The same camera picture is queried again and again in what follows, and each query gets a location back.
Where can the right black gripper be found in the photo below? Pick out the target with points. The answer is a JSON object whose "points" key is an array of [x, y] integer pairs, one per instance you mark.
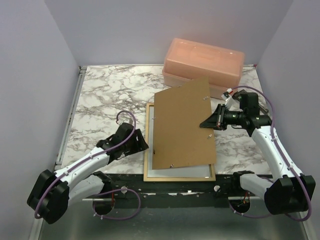
{"points": [[217, 120]]}

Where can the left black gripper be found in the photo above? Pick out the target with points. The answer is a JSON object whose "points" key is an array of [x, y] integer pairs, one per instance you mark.
{"points": [[139, 145]]}

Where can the brown frame backing board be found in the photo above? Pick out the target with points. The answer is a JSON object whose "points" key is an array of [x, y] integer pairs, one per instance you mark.
{"points": [[178, 139]]}

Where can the glossy photo print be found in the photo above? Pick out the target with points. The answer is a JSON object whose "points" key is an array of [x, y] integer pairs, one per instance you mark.
{"points": [[175, 172]]}

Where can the green and wood picture frame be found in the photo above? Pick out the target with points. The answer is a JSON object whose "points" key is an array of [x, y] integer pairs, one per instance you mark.
{"points": [[175, 178]]}

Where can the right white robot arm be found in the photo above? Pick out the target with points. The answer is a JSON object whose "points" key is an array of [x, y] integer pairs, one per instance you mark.
{"points": [[291, 190]]}

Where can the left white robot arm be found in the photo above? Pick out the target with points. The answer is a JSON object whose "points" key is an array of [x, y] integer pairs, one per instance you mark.
{"points": [[54, 191]]}

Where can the black metal clamp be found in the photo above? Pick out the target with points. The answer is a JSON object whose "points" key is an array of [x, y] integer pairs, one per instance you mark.
{"points": [[236, 96]]}

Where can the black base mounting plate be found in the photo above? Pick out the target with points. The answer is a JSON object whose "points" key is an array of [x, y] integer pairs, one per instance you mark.
{"points": [[175, 194]]}

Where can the orange translucent plastic box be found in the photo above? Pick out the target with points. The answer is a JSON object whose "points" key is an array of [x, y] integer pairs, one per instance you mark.
{"points": [[189, 60]]}

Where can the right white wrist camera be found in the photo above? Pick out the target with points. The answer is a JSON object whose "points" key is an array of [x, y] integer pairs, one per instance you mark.
{"points": [[228, 97]]}

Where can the aluminium rail frame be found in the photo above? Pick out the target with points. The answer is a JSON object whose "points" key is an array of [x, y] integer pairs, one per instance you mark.
{"points": [[105, 90]]}

